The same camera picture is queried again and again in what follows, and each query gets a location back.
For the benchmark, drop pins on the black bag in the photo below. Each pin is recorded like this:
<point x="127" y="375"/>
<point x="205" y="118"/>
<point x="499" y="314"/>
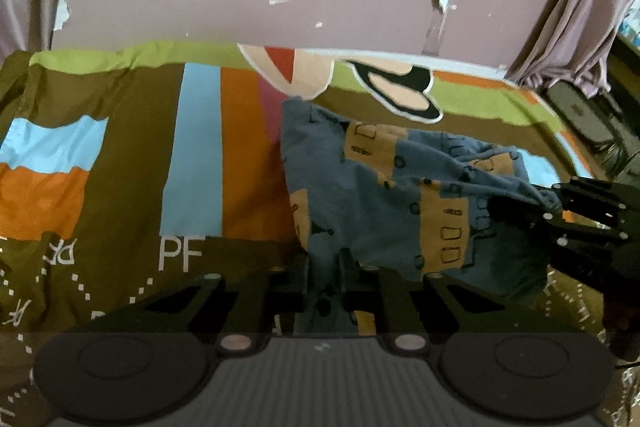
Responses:
<point x="582" y="114"/>

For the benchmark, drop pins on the colourful printed blanket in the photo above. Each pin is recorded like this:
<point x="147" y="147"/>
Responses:
<point x="125" y="132"/>

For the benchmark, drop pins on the blue pants with orange prints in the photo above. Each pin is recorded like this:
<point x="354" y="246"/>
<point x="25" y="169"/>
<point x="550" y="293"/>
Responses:
<point x="400" y="187"/>

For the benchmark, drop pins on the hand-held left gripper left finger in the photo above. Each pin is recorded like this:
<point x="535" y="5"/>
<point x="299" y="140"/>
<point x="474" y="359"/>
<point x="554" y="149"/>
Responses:
<point x="299" y="279"/>

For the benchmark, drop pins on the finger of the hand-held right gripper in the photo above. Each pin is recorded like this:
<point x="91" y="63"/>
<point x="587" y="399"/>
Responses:
<point x="510" y="212"/>
<point x="590" y="197"/>

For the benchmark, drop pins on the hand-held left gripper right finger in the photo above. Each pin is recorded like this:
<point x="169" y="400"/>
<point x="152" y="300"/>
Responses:
<point x="348" y="279"/>

